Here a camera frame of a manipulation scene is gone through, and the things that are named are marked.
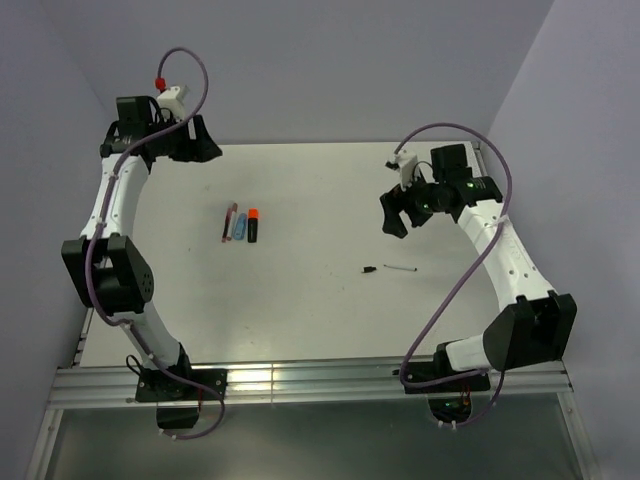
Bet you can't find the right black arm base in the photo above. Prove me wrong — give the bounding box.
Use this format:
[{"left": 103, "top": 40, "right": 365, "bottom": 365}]
[{"left": 392, "top": 345, "right": 491, "bottom": 429}]

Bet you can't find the blue highlighter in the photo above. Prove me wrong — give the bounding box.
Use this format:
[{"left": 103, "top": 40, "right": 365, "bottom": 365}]
[{"left": 232, "top": 213, "right": 248, "bottom": 241}]

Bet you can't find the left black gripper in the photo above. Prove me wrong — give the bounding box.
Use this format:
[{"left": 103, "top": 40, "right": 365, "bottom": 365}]
[{"left": 148, "top": 115, "right": 223, "bottom": 164}]

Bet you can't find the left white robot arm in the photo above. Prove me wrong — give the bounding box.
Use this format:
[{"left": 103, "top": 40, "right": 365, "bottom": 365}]
[{"left": 61, "top": 96, "right": 226, "bottom": 402}]

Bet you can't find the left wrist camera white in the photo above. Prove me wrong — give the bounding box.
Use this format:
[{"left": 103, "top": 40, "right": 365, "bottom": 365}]
[{"left": 156, "top": 85, "right": 190, "bottom": 121}]

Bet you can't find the red pen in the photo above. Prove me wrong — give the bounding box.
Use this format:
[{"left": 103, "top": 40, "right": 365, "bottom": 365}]
[{"left": 221, "top": 202, "right": 238, "bottom": 242}]

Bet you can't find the white black pen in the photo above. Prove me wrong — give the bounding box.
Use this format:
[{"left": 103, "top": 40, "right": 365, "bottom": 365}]
[{"left": 383, "top": 264, "right": 418, "bottom": 272}]

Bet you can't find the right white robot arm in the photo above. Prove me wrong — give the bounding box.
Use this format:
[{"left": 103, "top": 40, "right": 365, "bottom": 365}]
[{"left": 380, "top": 144, "right": 577, "bottom": 393}]

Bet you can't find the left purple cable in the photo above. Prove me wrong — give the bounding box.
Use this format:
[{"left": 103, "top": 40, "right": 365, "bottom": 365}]
[{"left": 84, "top": 47, "right": 227, "bottom": 441}]

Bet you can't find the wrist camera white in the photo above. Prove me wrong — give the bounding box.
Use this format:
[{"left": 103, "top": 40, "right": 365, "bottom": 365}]
[
  {"left": 385, "top": 150, "right": 419, "bottom": 191},
  {"left": 156, "top": 85, "right": 190, "bottom": 121}
]

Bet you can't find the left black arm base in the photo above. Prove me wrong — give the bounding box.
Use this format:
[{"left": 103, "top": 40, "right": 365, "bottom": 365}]
[{"left": 125, "top": 353, "right": 228, "bottom": 434}]

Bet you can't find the black orange highlighter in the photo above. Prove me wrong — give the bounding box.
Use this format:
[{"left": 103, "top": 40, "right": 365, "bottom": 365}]
[{"left": 247, "top": 208, "right": 259, "bottom": 243}]

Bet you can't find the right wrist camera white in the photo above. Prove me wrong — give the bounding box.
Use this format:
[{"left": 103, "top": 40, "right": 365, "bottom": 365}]
[{"left": 385, "top": 150, "right": 419, "bottom": 191}]

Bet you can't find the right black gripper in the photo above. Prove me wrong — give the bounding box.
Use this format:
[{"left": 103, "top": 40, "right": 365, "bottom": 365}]
[{"left": 380, "top": 167, "right": 445, "bottom": 238}]

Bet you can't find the aluminium rail frame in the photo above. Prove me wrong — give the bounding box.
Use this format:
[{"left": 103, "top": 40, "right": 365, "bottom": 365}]
[{"left": 27, "top": 143, "right": 601, "bottom": 479}]

